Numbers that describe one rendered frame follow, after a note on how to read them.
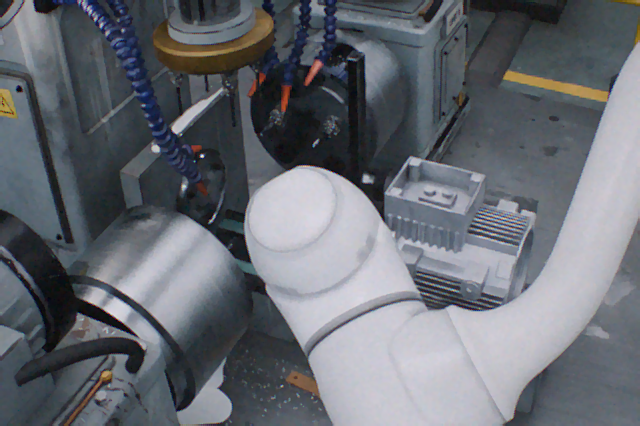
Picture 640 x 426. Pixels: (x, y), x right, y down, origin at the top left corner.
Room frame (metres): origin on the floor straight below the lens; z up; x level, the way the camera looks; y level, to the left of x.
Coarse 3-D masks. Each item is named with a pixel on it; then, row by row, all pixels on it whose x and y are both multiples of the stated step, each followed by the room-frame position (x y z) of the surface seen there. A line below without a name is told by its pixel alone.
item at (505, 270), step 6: (522, 210) 0.96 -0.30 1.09; (534, 216) 0.95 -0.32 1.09; (396, 234) 0.93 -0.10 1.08; (396, 240) 0.93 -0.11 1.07; (498, 264) 0.85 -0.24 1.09; (504, 264) 0.85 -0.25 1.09; (510, 264) 0.85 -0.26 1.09; (498, 270) 0.85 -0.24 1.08; (504, 270) 0.84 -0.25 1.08; (510, 270) 0.84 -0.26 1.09; (498, 276) 0.84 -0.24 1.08; (504, 276) 0.84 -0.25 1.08; (510, 276) 0.84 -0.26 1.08; (522, 288) 0.94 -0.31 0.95
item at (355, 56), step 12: (348, 60) 1.16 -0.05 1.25; (360, 60) 1.16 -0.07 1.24; (348, 72) 1.16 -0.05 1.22; (360, 72) 1.16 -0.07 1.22; (348, 84) 1.16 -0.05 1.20; (360, 84) 1.16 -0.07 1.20; (348, 96) 1.16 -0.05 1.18; (360, 96) 1.16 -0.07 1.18; (348, 108) 1.16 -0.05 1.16; (360, 108) 1.16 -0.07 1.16; (360, 120) 1.15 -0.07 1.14; (360, 132) 1.15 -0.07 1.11; (360, 144) 1.15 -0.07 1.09; (360, 156) 1.15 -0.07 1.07; (360, 168) 1.15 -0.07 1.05; (360, 180) 1.15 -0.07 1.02
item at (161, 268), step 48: (96, 240) 0.88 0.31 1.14; (144, 240) 0.85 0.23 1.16; (192, 240) 0.86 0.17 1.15; (96, 288) 0.77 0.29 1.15; (144, 288) 0.77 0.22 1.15; (192, 288) 0.80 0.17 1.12; (240, 288) 0.84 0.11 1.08; (144, 336) 0.72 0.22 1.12; (192, 336) 0.74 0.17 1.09; (240, 336) 0.83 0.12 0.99; (192, 384) 0.72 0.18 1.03
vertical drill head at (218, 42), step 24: (192, 0) 1.09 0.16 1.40; (216, 0) 1.08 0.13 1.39; (240, 0) 1.12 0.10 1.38; (168, 24) 1.11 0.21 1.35; (192, 24) 1.09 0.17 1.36; (216, 24) 1.08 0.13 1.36; (240, 24) 1.08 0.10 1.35; (264, 24) 1.12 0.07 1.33; (168, 48) 1.06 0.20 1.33; (192, 48) 1.06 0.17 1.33; (216, 48) 1.05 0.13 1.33; (240, 48) 1.05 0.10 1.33; (264, 48) 1.08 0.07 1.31; (192, 72) 1.04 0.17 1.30; (216, 72) 1.04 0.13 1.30
